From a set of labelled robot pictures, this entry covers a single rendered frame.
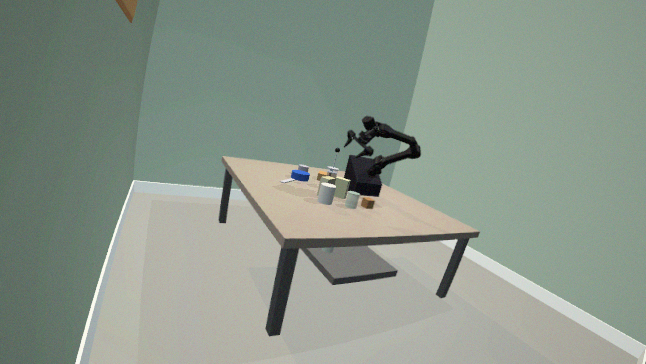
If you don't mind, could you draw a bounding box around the blue cylinder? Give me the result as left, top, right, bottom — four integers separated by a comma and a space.
291, 170, 310, 182

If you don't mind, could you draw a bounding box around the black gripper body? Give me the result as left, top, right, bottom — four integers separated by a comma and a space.
348, 130, 373, 156

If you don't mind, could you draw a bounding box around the white cylinder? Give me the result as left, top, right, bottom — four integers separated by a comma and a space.
317, 183, 336, 205

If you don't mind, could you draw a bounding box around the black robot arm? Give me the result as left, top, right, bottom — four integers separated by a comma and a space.
359, 116, 421, 178

